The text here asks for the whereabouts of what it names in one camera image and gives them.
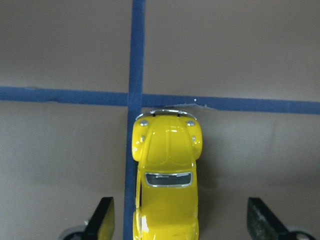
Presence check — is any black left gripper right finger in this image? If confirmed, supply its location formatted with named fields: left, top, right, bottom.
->
left=246, top=197, right=289, bottom=240

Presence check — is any yellow beetle toy car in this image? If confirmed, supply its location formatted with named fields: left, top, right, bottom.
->
left=131, top=109, right=203, bottom=240

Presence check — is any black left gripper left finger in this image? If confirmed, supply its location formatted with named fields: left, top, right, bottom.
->
left=84, top=197, right=115, bottom=240

